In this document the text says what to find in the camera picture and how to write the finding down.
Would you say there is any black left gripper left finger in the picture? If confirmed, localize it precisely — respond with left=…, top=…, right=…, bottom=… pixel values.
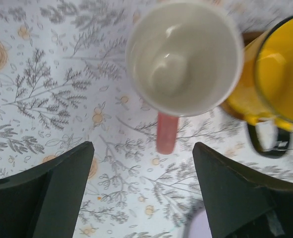
left=0, top=141, right=94, bottom=238

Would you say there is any pink ceramic mug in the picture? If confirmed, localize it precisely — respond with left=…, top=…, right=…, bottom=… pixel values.
left=125, top=0, right=243, bottom=154

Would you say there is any yellow ceramic mug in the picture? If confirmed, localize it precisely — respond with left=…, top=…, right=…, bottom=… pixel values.
left=227, top=13, right=293, bottom=159

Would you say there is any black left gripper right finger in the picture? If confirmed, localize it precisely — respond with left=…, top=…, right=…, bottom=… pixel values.
left=192, top=142, right=293, bottom=238

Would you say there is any dark wooden grooved coaster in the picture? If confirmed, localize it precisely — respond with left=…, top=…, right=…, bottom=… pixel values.
left=220, top=31, right=263, bottom=120

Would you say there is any lavender plastic serving tray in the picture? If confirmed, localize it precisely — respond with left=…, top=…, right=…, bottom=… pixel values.
left=182, top=200, right=212, bottom=238

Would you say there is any white floral tablecloth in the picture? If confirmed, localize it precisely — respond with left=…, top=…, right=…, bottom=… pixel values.
left=0, top=0, right=293, bottom=238

